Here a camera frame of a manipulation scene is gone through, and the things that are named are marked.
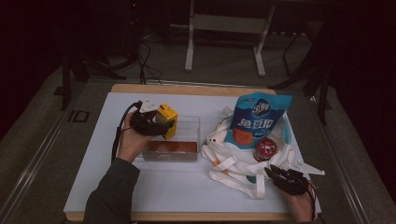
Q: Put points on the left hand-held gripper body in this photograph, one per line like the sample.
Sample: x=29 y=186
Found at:
x=144 y=124

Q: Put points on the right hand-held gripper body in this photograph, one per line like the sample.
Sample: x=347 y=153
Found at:
x=294 y=183

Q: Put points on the yellow drink carton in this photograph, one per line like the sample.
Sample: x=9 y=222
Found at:
x=168 y=113

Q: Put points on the clear plastic container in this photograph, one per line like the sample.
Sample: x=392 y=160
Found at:
x=186 y=130

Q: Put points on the brown box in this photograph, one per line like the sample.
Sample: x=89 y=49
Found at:
x=174 y=146

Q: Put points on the white canvas tote bag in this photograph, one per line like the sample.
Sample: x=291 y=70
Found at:
x=236 y=168

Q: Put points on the blue snack pouch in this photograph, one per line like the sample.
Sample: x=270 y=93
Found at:
x=261 y=118

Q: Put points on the person's left hand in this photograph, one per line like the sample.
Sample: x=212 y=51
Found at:
x=130 y=143

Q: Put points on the person's right hand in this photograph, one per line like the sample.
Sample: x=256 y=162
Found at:
x=302 y=207

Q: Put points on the red-lidded candy jar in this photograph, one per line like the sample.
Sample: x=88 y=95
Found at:
x=265 y=150

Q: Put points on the black floor plate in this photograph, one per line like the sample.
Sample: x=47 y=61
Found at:
x=78 y=116

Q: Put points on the black metal stand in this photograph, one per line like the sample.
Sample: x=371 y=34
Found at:
x=66 y=77

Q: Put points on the white metal stand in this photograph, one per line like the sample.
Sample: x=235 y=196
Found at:
x=227 y=23

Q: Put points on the black chair frame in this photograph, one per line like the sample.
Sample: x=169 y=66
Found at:
x=320 y=84

